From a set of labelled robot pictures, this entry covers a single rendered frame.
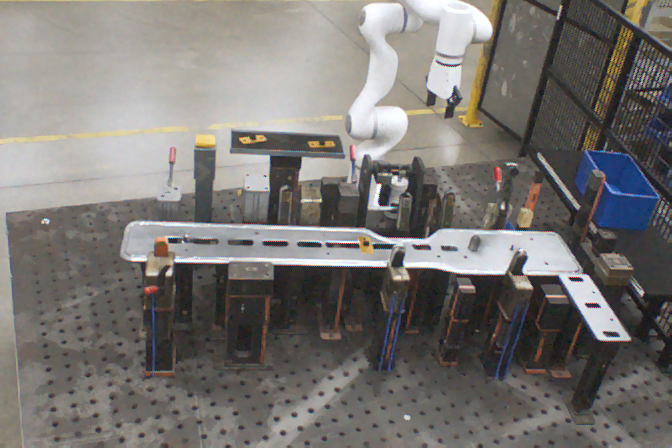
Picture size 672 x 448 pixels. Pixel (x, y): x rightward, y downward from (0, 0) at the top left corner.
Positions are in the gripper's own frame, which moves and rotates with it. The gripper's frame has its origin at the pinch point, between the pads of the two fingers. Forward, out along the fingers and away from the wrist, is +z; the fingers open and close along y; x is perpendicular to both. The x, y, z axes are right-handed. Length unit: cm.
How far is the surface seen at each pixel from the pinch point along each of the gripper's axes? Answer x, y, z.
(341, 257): -38, 13, 36
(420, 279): -15, 22, 45
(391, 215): -9.8, -2.9, 38.0
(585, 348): 31, 53, 65
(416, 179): -4.2, -0.2, 24.0
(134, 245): -91, -13, 34
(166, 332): -89, 7, 51
